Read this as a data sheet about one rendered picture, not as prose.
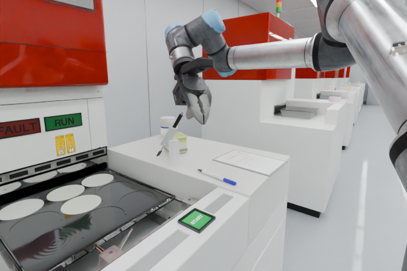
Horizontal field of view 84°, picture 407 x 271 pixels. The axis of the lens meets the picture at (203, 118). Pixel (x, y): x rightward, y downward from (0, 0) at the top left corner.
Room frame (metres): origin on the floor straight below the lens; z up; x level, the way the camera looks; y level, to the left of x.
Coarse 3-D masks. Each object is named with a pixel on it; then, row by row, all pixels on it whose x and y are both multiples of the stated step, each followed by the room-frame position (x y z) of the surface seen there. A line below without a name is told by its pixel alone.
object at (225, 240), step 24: (216, 192) 0.53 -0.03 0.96; (216, 216) 0.43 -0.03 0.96; (240, 216) 0.47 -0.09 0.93; (144, 240) 0.36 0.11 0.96; (168, 240) 0.37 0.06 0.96; (192, 240) 0.36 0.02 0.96; (216, 240) 0.39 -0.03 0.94; (240, 240) 0.48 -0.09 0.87; (120, 264) 0.31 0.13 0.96; (144, 264) 0.31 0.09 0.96; (168, 264) 0.31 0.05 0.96; (192, 264) 0.33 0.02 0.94; (216, 264) 0.39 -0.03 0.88
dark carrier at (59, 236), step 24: (48, 192) 0.65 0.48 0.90; (96, 192) 0.64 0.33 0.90; (120, 192) 0.65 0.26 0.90; (144, 192) 0.65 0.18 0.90; (48, 216) 0.53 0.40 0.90; (72, 216) 0.52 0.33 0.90; (96, 216) 0.53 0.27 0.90; (120, 216) 0.53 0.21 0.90; (24, 240) 0.44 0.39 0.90; (48, 240) 0.44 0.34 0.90; (72, 240) 0.44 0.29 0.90; (96, 240) 0.44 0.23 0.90; (24, 264) 0.37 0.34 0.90; (48, 264) 0.37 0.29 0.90
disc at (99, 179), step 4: (92, 176) 0.76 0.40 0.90; (96, 176) 0.76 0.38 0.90; (100, 176) 0.76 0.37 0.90; (104, 176) 0.76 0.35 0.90; (108, 176) 0.76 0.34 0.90; (112, 176) 0.76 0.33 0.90; (84, 180) 0.73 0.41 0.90; (88, 180) 0.73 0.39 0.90; (92, 180) 0.73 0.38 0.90; (96, 180) 0.73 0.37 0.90; (100, 180) 0.73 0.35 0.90; (104, 180) 0.73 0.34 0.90; (108, 180) 0.73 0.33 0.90; (84, 184) 0.70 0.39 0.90; (88, 184) 0.70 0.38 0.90; (92, 184) 0.70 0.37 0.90; (96, 184) 0.70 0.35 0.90; (100, 184) 0.70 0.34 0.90
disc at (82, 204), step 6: (72, 198) 0.61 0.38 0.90; (78, 198) 0.61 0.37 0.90; (84, 198) 0.61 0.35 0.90; (90, 198) 0.61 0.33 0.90; (96, 198) 0.61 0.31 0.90; (66, 204) 0.58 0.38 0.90; (72, 204) 0.58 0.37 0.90; (78, 204) 0.58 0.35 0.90; (84, 204) 0.58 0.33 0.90; (90, 204) 0.58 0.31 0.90; (96, 204) 0.58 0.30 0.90; (66, 210) 0.55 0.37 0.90; (72, 210) 0.55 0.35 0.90; (78, 210) 0.55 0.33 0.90; (84, 210) 0.55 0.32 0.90
